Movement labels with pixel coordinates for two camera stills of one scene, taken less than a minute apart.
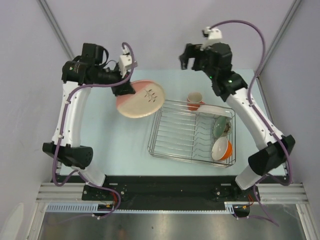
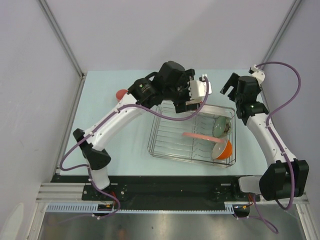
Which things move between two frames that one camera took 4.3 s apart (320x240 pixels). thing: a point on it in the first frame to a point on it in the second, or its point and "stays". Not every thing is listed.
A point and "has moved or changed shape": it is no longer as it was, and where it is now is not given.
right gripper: [192, 51] to [233, 81]
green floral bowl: [222, 126] stays
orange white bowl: [222, 149] stays
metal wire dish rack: [190, 132] stays
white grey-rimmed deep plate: [224, 111] stays
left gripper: [126, 88] to [181, 106]
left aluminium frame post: [57, 28] stays
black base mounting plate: [171, 193] stays
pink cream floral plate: [149, 98] has moved or changed shape
